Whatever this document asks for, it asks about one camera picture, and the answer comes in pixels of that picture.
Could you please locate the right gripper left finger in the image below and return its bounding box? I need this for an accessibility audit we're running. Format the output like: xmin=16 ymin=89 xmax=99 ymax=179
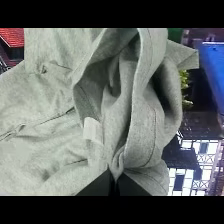
xmin=75 ymin=168 xmax=117 ymax=197

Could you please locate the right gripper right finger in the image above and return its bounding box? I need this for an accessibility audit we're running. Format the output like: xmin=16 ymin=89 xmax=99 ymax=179
xmin=116 ymin=172 xmax=152 ymax=197

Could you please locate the grey garment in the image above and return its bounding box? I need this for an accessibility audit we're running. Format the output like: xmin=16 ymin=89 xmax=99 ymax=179
xmin=0 ymin=28 xmax=200 ymax=197

